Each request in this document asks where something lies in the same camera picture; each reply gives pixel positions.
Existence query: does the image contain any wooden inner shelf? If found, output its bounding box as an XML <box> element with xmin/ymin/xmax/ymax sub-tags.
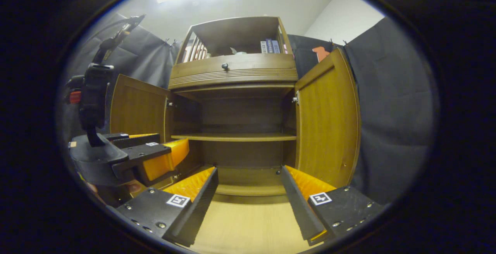
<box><xmin>170</xmin><ymin>132</ymin><xmax>297</xmax><ymax>142</ymax></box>

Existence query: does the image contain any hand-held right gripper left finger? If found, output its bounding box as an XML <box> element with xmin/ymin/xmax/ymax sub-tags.
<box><xmin>116</xmin><ymin>166</ymin><xmax>219</xmax><ymax>247</ymax></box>

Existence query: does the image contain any wooden double-door shoe cabinet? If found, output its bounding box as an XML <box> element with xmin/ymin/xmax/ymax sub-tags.
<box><xmin>167</xmin><ymin>16</ymin><xmax>299</xmax><ymax>197</ymax></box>

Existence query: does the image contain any black backdrop cloth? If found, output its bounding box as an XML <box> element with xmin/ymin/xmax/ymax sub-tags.
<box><xmin>58</xmin><ymin>12</ymin><xmax>440</xmax><ymax>206</ymax></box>

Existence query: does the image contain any wooden shoe cabinet door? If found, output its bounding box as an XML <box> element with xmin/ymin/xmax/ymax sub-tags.
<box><xmin>294</xmin><ymin>47</ymin><xmax>362</xmax><ymax>188</ymax></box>
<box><xmin>110</xmin><ymin>74</ymin><xmax>174</xmax><ymax>146</ymax></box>

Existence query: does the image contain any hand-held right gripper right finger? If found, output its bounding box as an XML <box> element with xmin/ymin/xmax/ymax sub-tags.
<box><xmin>280</xmin><ymin>165</ymin><xmax>384</xmax><ymax>247</ymax></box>

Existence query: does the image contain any black cable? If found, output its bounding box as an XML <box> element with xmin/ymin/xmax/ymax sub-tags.
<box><xmin>91</xmin><ymin>14</ymin><xmax>146</xmax><ymax>65</ymax></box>

